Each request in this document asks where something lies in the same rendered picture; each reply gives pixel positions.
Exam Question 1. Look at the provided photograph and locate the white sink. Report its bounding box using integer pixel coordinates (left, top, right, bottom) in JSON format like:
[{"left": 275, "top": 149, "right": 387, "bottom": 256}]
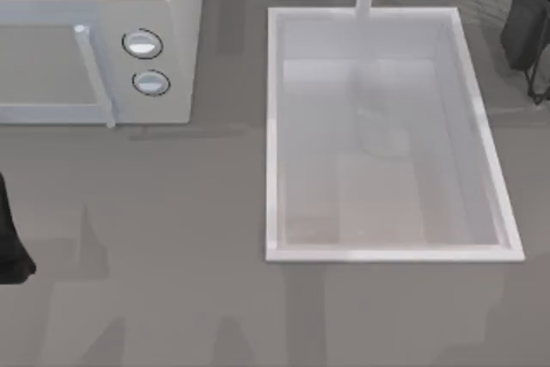
[{"left": 264, "top": 6, "right": 526, "bottom": 263}]

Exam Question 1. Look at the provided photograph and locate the small microwave knob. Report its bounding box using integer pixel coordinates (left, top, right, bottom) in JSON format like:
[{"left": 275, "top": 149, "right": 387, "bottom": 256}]
[{"left": 131, "top": 69, "right": 172, "bottom": 97}]

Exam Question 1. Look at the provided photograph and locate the pale microwave oven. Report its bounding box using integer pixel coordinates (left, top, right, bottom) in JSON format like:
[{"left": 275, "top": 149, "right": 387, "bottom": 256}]
[{"left": 0, "top": 0, "right": 204, "bottom": 128}]

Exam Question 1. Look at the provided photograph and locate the large microwave knob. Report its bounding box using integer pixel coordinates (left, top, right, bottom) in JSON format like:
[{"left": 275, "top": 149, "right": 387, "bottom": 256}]
[{"left": 121, "top": 28, "right": 164, "bottom": 60}]

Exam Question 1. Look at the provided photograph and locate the microwave oven door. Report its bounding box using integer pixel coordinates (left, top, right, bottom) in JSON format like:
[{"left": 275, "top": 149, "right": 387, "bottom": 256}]
[{"left": 0, "top": 1, "right": 113, "bottom": 125}]

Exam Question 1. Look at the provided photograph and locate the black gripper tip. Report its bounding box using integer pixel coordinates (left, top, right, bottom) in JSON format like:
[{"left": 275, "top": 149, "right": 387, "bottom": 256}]
[{"left": 0, "top": 172, "right": 37, "bottom": 285}]

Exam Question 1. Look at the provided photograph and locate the black stand with thin legs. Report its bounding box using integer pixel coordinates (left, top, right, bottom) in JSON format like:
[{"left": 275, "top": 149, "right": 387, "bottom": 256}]
[{"left": 499, "top": 0, "right": 550, "bottom": 106}]

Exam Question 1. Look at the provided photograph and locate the pale microwave door handle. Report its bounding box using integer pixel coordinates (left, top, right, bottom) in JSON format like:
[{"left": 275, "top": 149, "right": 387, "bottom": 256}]
[{"left": 73, "top": 24, "right": 117, "bottom": 129}]

